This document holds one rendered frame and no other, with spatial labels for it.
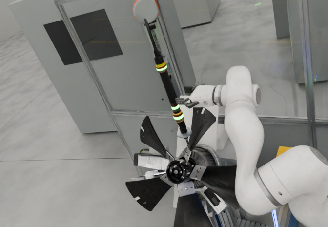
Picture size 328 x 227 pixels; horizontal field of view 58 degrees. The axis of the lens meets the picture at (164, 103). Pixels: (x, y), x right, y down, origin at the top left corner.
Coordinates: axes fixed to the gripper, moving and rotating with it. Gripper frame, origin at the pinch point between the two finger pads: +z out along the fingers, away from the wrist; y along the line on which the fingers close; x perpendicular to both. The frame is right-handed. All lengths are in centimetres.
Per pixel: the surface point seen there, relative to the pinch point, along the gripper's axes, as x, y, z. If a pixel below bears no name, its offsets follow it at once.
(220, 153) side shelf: -80, 47, 17
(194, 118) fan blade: -28.0, 19.0, 10.9
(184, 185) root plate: -53, -6, 13
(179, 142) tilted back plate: -52, 24, 30
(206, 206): -71, -3, 6
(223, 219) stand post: -135, 31, 22
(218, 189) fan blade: -49, -7, -7
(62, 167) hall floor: -166, 67, 271
